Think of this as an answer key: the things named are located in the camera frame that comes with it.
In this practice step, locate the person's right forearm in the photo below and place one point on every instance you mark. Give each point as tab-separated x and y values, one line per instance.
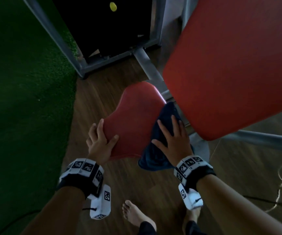
229	208

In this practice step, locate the person's foot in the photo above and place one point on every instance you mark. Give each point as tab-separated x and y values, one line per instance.
133	214
192	215

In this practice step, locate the person's left forearm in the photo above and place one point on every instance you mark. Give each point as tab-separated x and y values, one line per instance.
52	215

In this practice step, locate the green turf mat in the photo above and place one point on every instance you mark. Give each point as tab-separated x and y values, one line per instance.
21	107

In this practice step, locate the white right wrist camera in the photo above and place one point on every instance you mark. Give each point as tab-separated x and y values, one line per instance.
192	198

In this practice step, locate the person's right hand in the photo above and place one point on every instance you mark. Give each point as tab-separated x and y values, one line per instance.
177	149

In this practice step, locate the left marker wristband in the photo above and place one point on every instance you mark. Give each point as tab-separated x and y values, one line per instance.
77	178

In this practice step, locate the large red backrest pad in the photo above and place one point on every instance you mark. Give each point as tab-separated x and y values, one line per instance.
229	70

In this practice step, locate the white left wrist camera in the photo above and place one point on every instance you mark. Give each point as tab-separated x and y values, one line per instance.
101	205

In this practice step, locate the person's right foot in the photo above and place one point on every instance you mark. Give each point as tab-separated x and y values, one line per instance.
192	215

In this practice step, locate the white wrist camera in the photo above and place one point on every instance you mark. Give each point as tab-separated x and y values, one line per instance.
101	205
192	198

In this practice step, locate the red saddle-shaped seat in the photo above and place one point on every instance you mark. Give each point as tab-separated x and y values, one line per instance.
133	115

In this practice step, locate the yellow selector knob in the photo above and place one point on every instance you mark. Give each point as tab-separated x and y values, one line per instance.
113	6

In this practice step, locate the person's left foot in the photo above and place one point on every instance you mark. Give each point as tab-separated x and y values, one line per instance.
133	214

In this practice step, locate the blue cleaning cloth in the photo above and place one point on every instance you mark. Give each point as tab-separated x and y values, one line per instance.
150	156

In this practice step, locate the person's left hand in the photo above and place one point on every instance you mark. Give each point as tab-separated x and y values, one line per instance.
99	149

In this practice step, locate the black weight stack housing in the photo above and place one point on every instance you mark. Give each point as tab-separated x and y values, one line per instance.
101	29

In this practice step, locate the person's dark trousers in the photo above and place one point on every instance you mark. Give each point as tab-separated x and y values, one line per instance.
145	230

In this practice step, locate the marker wristband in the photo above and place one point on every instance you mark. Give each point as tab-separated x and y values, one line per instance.
199	176
77	178

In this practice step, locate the right marker wristband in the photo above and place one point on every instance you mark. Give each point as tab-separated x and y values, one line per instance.
199	176

